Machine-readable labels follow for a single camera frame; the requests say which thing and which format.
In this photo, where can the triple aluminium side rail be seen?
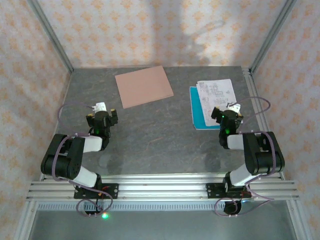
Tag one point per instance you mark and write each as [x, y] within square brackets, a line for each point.
[255, 100]

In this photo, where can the grey metal base panel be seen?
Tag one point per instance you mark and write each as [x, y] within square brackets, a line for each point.
[162, 225]

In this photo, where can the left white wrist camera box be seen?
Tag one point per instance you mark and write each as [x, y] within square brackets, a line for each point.
[99, 106]

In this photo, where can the aluminium frame post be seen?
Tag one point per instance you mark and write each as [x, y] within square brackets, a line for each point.
[50, 32]
[272, 32]

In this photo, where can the thin aluminium side rail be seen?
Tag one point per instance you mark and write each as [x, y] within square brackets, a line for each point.
[67, 87]

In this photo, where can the teal plastic folder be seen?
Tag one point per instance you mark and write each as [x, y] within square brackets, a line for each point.
[195, 110]

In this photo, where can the wide aluminium base rail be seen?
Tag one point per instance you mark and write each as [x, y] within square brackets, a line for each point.
[162, 187]

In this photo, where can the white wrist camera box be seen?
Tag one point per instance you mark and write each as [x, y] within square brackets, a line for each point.
[99, 106]
[234, 107]

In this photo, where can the pink-brown paper folder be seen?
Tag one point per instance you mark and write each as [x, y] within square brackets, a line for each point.
[143, 86]

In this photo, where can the green indicator light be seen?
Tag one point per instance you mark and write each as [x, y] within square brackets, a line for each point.
[105, 215]

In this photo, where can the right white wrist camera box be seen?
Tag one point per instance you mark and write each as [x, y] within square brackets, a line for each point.
[234, 107]

